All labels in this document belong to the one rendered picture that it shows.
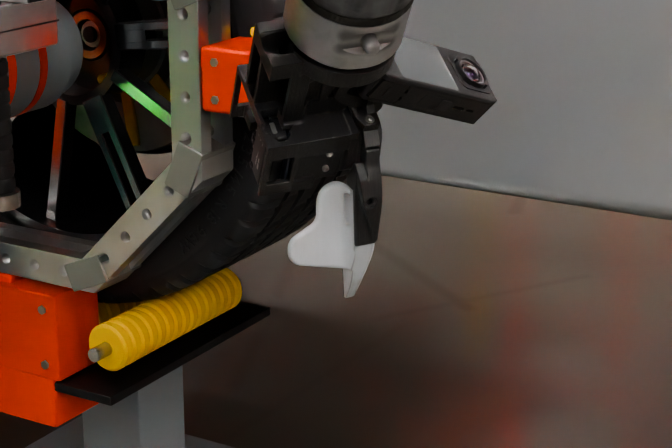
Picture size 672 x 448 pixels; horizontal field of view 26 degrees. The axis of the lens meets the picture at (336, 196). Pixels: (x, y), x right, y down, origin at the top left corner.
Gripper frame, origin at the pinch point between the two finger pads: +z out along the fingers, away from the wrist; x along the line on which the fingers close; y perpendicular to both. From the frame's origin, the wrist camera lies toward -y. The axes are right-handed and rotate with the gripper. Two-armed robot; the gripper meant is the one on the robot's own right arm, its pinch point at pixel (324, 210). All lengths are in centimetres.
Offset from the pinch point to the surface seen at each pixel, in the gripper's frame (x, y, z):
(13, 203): -28.6, 17.5, 33.4
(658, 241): -103, -158, 205
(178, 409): -32, -4, 93
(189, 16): -44, -4, 27
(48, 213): -50, 9, 68
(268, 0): -45, -13, 28
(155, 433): -28, 0, 91
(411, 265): -110, -92, 204
